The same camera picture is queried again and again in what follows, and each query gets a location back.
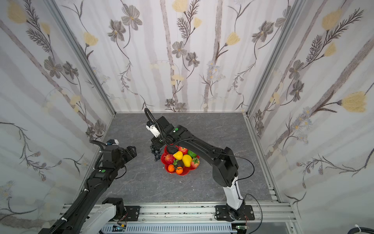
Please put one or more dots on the black avocado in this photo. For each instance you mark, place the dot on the black avocado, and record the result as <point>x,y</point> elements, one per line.
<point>171,150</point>

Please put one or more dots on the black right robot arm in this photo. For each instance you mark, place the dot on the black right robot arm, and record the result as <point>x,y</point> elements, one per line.
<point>181,151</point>

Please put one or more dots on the black grape bunch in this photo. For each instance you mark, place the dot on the black grape bunch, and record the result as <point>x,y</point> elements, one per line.
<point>156,152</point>

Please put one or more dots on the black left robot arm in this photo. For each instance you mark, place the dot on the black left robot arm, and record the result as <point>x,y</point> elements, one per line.
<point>73,220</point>

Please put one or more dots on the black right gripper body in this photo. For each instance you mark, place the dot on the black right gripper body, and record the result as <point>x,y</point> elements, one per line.
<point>159,142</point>

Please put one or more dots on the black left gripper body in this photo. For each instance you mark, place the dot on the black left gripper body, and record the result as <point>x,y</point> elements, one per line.
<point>130,151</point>

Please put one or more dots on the red apple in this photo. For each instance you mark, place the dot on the red apple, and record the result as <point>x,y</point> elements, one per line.
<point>183,150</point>

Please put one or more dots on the red strawberry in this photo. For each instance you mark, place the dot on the red strawberry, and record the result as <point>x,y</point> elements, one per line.
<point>195,163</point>

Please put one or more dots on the dark red wrinkled fruit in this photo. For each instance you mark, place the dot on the dark red wrinkled fruit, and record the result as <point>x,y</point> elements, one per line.
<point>169,159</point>

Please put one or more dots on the orange tangerine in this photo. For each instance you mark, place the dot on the orange tangerine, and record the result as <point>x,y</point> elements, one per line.
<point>179,170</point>
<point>171,168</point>

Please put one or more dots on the dark brown avocado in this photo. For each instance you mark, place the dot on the dark brown avocado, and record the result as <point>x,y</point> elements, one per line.
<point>178,163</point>

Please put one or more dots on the green lime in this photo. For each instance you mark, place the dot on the green lime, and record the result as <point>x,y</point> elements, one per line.
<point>192,154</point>

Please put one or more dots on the red flower-shaped plate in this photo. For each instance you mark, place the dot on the red flower-shaped plate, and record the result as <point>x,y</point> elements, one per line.
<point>186,169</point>

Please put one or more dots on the yellow lemon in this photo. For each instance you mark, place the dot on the yellow lemon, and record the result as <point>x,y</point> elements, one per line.
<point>187,159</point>
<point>178,155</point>

